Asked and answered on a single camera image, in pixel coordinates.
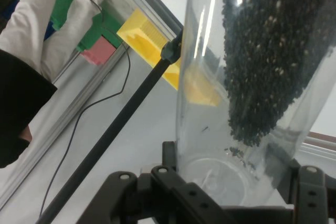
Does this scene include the yellow moulded block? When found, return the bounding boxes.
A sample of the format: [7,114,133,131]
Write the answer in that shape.
[116,8,221,107]

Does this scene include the white fabric cover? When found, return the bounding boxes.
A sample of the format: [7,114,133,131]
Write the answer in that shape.
[0,0,120,81]

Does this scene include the black sleeve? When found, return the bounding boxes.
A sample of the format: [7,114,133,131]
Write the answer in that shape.
[0,48,58,169]

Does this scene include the pink foam block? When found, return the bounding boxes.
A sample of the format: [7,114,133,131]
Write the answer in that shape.
[80,36,118,66]

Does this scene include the black seeds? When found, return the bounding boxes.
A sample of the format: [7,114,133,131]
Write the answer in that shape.
[222,0,336,148]

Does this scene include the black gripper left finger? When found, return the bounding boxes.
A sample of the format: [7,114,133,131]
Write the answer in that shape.
[83,141,233,224]

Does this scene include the black pole with clamp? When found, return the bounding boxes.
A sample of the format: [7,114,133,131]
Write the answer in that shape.
[36,28,184,224]

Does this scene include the thin dark hanging cable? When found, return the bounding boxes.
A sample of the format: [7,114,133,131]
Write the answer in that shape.
[38,45,131,218]

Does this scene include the aluminium frame post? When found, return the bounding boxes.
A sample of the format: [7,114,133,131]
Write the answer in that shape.
[0,47,130,205]

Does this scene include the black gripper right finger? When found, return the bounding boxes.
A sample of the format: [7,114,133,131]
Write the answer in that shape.
[270,153,336,224]

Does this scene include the clear plastic jar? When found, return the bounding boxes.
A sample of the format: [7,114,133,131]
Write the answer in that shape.
[174,0,336,206]

